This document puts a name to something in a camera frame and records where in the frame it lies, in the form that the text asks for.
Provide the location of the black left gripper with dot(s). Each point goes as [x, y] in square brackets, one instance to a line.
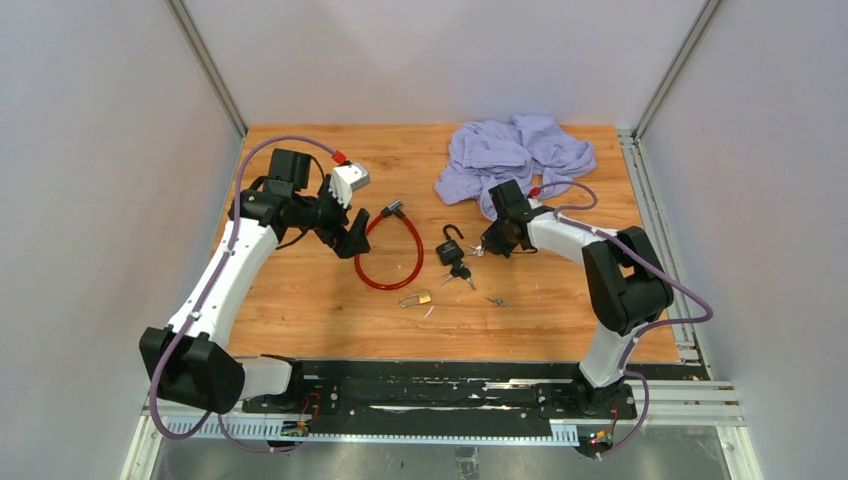
[347, 243]

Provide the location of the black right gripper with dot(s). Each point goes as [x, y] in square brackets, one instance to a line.
[491, 243]

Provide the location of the black padlock body with shackle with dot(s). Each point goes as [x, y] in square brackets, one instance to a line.
[450, 252]

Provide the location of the red cable lock black body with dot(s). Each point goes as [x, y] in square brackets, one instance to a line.
[403, 265]

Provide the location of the small brass padlock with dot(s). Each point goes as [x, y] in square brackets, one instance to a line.
[416, 299]

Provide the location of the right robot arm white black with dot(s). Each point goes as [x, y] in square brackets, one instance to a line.
[627, 286]

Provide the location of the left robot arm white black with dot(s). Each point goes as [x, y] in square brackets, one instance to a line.
[188, 361]

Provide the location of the crumpled lavender cloth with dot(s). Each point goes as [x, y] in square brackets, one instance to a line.
[484, 154]

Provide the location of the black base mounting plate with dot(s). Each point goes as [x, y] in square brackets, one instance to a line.
[437, 399]

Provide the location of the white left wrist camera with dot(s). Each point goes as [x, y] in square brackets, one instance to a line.
[347, 179]

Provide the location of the aluminium frame post right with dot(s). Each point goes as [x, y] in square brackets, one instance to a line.
[699, 28]

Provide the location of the aluminium frame post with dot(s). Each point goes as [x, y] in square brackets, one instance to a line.
[699, 28]
[203, 57]

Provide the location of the aluminium frame post left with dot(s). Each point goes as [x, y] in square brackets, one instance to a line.
[203, 57]

